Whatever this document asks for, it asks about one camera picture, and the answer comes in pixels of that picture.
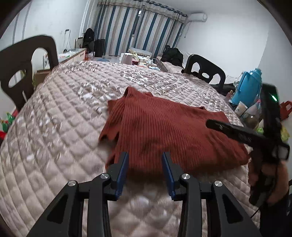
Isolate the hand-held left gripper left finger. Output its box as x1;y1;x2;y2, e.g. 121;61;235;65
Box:
26;151;130;237

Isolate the person's right forearm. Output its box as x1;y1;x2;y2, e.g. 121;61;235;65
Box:
259;180;292;237

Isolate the black plastic chair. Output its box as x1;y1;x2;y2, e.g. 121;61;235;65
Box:
181;54;226;92

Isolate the red knit sweater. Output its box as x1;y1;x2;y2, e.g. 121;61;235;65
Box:
99;87;250;180

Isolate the white cabinet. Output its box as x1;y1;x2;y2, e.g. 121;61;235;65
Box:
34;48;87;85

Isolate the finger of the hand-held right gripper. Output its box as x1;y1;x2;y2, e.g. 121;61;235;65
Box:
206;119;266;148

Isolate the white electric kettle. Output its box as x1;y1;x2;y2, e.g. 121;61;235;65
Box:
120;53;133;65

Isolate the white air conditioner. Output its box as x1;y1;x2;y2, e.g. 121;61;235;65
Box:
189;13;208;22

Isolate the black backpack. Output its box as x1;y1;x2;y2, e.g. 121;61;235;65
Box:
82;28;95;53

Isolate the beige quilted blanket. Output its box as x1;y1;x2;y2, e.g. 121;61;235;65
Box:
0;60;262;237

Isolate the blue thermos jug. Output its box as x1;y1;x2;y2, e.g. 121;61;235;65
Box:
230;68;262;107

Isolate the person's right hand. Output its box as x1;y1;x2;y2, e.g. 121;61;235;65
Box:
247;150;290;205

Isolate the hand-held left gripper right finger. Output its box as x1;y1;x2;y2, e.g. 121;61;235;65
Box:
162;151;263;237

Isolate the round glass jar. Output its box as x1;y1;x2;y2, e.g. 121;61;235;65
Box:
243;113;259;128

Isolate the red tote bag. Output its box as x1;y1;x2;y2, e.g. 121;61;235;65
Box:
279;101;292;121

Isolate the striped curtain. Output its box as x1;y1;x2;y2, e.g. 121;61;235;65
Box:
93;0;188;61

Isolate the black upright bin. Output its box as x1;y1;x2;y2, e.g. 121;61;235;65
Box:
95;39;106;57

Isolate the black duffel bag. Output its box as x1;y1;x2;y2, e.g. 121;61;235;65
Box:
161;45;183;67

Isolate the white floral paper cup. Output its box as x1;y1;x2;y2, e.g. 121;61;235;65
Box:
235;101;248;115

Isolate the dark brown chair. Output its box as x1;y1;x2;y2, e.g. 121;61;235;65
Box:
0;35;59;112

